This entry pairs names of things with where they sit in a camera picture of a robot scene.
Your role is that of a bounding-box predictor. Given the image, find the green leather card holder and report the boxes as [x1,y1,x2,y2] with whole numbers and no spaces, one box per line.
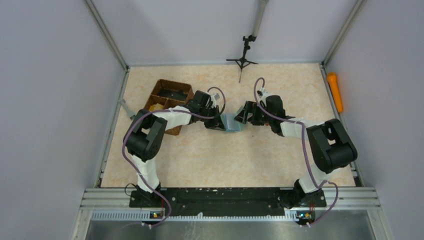
[221,113,246,133]

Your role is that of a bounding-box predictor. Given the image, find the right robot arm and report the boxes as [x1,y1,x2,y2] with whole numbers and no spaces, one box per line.
[234,95,358,209]

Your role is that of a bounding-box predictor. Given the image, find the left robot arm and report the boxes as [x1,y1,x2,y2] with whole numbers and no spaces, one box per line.
[122,90,226,200]

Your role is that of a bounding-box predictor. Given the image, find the brown woven divided basket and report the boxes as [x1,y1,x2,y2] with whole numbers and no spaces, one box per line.
[143,78,195,136]

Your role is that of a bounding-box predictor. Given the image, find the black mini tripod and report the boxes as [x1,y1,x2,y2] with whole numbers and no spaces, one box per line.
[226,34,258,83]

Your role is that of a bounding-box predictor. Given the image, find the yellow item in basket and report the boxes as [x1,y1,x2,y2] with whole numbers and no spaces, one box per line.
[148,103,164,112]

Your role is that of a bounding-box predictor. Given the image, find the grey small tool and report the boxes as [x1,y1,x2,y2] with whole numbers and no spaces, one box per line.
[118,98,136,120]

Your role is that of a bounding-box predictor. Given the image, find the grey pole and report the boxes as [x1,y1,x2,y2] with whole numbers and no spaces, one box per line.
[251,0,269,38]

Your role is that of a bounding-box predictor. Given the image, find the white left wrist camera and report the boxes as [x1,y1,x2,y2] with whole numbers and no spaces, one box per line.
[210,93,221,101]

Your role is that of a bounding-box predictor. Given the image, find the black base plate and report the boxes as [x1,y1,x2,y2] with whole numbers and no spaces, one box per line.
[129,187,327,217]

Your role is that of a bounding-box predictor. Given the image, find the orange cylindrical handle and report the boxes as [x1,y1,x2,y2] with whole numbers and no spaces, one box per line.
[326,72,344,113]

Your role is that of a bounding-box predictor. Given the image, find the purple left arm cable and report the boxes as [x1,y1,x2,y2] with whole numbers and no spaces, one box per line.
[121,86,227,229]

